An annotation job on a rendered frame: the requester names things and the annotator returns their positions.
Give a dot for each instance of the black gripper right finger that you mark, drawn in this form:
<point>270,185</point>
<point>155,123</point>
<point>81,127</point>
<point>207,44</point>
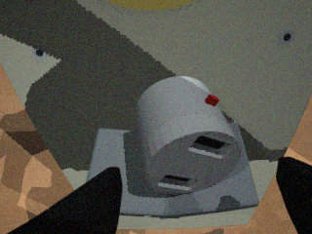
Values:
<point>295,182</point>

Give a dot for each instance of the grey cylinder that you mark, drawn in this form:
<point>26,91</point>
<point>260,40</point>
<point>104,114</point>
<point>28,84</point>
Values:
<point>185,141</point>

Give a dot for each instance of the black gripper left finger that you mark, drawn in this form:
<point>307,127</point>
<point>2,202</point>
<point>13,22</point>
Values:
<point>93,208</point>

